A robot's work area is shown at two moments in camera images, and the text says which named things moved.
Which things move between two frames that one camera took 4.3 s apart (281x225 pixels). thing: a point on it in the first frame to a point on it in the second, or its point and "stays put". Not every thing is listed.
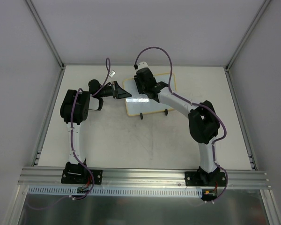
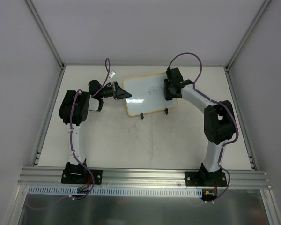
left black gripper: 115,90 stays put
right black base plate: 201,178 stays put
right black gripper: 142,86 to 167,89
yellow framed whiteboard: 139,103 stays put
